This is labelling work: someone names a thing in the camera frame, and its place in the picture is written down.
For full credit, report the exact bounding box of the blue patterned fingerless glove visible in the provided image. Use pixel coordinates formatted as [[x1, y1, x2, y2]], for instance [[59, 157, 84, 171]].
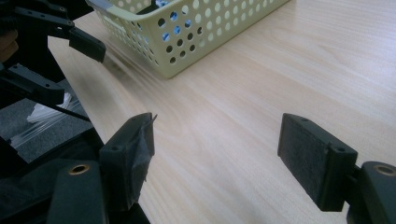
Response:
[[154, 0, 194, 43]]

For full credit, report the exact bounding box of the pale yellow plastic basket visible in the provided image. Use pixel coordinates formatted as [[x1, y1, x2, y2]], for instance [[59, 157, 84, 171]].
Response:
[[85, 0, 291, 79]]

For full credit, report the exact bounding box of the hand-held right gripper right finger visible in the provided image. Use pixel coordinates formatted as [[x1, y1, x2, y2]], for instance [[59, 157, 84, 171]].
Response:
[[276, 112, 359, 213]]

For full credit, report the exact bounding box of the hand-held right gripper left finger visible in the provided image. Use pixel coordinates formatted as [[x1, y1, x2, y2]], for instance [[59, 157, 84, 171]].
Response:
[[98, 112, 159, 213]]

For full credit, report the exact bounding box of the black fingerless glove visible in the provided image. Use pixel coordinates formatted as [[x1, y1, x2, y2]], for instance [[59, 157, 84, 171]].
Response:
[[136, 1, 163, 16]]

